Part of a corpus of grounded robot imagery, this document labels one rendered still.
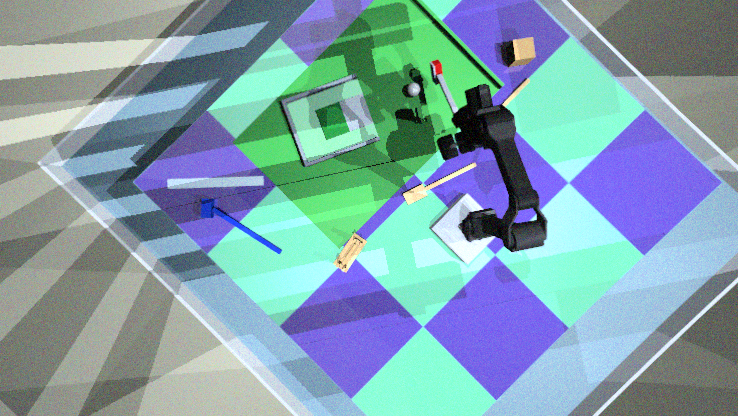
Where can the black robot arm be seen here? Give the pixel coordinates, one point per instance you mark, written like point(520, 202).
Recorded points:
point(494, 128)

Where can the blue golf putter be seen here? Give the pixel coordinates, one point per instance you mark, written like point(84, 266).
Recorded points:
point(208, 211)

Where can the tan cube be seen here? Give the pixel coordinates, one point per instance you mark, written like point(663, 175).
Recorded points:
point(520, 51)

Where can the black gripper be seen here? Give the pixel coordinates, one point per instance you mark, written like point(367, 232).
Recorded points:
point(447, 146)

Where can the green flat mat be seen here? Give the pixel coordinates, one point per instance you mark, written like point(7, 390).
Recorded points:
point(388, 46)

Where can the white flat bar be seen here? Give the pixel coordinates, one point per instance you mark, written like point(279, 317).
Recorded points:
point(216, 182)

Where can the white golf ball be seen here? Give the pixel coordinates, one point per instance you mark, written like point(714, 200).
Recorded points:
point(413, 89)

